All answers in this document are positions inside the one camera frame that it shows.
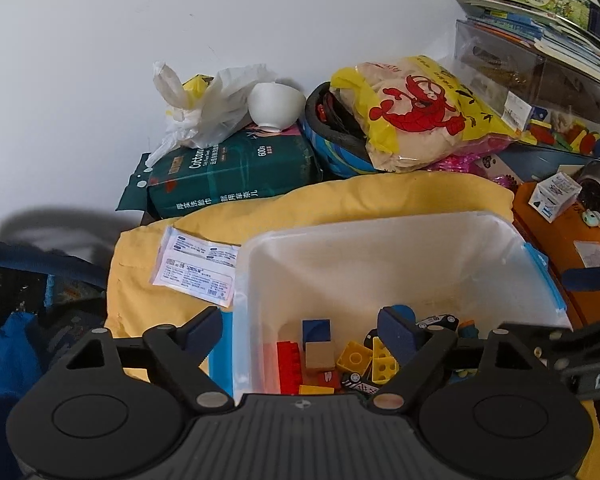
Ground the red lego brick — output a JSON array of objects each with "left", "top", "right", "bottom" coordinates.
[{"left": 276, "top": 341, "right": 302, "bottom": 396}]

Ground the black toy car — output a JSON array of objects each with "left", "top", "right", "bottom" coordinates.
[{"left": 416, "top": 314, "right": 460, "bottom": 332}]

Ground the yellow lego brick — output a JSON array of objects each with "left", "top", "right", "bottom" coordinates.
[{"left": 372, "top": 337, "right": 400, "bottom": 385}]

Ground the blue oval block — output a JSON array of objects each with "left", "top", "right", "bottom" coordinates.
[{"left": 392, "top": 304, "right": 416, "bottom": 323}]

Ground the small yellow lego block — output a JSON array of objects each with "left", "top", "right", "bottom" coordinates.
[{"left": 336, "top": 341, "right": 373, "bottom": 376}]

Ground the yellow quilted blanket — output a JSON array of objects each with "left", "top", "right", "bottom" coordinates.
[{"left": 104, "top": 170, "right": 600, "bottom": 480}]

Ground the white blue paper packet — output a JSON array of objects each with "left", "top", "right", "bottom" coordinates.
[{"left": 150, "top": 226, "right": 239, "bottom": 309}]

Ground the brown wooden block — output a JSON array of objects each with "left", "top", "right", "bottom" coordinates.
[{"left": 304, "top": 341, "right": 336, "bottom": 372}]

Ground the orange cardboard box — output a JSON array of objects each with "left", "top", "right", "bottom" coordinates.
[{"left": 513, "top": 182, "right": 600, "bottom": 328}]

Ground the white plastic storage bin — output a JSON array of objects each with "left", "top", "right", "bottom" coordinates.
[{"left": 232, "top": 211, "right": 571, "bottom": 398}]

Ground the blue bag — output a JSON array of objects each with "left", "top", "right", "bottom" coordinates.
[{"left": 0, "top": 312, "right": 43, "bottom": 479}]

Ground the small white medicine box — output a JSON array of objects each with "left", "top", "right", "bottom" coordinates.
[{"left": 528, "top": 172, "right": 582, "bottom": 223}]

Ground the blue black helmet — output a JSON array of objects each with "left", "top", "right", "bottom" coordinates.
[{"left": 301, "top": 81, "right": 377, "bottom": 179}]

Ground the yellow lobster print bag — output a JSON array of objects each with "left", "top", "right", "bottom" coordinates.
[{"left": 330, "top": 55, "right": 520, "bottom": 172}]

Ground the white plastic bag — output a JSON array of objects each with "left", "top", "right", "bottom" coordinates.
[{"left": 146, "top": 62, "right": 277, "bottom": 167}]

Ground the clear plastic toy box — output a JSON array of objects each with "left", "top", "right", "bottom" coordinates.
[{"left": 453, "top": 20, "right": 600, "bottom": 159}]

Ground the white ceramic bowl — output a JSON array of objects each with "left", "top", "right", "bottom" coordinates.
[{"left": 247, "top": 82, "right": 306, "bottom": 133}]

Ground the stack of books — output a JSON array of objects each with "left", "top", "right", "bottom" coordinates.
[{"left": 455, "top": 0, "right": 600, "bottom": 82}]

